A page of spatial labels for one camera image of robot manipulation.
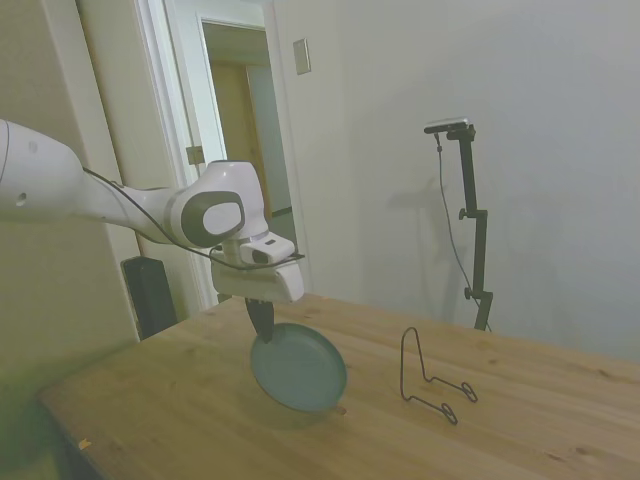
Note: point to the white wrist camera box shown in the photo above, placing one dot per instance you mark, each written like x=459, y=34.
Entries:
x=267, y=249

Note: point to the black camera stand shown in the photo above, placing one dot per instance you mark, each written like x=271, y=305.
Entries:
x=479, y=240

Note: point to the white door frame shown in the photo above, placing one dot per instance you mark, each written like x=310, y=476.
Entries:
x=170, y=100

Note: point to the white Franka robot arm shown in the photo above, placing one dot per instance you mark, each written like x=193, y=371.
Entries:
x=50, y=180

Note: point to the black upright box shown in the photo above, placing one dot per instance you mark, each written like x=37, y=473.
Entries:
x=150, y=295

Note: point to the teal round plate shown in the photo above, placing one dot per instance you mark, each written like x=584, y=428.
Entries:
x=300, y=370

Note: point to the brown wooden hallway door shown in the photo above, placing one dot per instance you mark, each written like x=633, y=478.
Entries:
x=235, y=125

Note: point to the beige wall switch plate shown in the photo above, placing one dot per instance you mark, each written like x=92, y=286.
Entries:
x=301, y=56

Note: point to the metal door hinge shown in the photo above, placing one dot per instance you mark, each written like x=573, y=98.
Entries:
x=195, y=155

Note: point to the grey exterior camera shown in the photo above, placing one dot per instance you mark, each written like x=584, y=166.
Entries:
x=447, y=124

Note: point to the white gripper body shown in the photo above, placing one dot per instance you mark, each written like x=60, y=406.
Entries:
x=250, y=285

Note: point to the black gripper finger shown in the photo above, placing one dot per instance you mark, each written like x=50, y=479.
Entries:
x=251, y=315
x=266, y=322

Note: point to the small orange scrap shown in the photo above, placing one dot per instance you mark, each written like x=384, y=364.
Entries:
x=84, y=443

